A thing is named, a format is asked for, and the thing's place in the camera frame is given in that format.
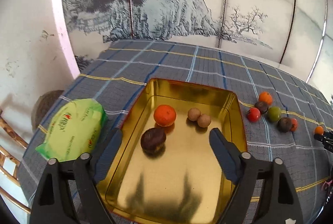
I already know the small orange tangerine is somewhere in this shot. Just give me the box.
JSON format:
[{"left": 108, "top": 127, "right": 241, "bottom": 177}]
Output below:
[{"left": 314, "top": 125, "right": 324, "bottom": 135}]

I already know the orange persimmon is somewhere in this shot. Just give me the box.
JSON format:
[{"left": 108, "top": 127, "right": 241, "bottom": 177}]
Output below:
[{"left": 290, "top": 118, "right": 298, "bottom": 132}]

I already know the green round fruit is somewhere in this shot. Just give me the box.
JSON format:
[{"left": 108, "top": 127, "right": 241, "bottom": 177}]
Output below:
[{"left": 267, "top": 106, "right": 281, "bottom": 122}]

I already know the dark passion fruit small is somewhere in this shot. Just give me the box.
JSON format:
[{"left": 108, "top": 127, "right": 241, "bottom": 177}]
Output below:
[{"left": 255, "top": 101, "right": 269, "bottom": 115}]

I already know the red tomato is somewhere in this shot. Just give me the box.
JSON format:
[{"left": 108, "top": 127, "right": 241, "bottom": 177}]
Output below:
[{"left": 246, "top": 107, "right": 261, "bottom": 122}]

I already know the dark passion fruit large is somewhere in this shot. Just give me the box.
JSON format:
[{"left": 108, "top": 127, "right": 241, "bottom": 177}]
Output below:
[{"left": 140, "top": 128, "right": 167, "bottom": 154}]

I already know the blue plaid tablecloth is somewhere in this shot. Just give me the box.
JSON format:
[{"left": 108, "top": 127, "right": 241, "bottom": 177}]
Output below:
[{"left": 18, "top": 40, "right": 332, "bottom": 223}]

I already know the bamboo chair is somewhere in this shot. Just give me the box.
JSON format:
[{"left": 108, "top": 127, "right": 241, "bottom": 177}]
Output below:
[{"left": 1, "top": 116, "right": 31, "bottom": 215}]

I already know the green tissue pack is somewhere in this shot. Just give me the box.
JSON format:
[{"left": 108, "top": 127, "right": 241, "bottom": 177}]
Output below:
[{"left": 36, "top": 99, "right": 107, "bottom": 162}]

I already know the grey round stone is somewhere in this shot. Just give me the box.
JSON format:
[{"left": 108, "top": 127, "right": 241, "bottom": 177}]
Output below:
[{"left": 31, "top": 90, "right": 64, "bottom": 131}]

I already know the red gold metal tin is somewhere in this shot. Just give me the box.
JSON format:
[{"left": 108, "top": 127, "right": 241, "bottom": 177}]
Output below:
[{"left": 98, "top": 78, "right": 247, "bottom": 223}]

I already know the landscape painted sliding screen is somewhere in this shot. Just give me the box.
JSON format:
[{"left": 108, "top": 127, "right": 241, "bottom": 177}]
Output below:
[{"left": 62, "top": 0, "right": 332, "bottom": 97}]

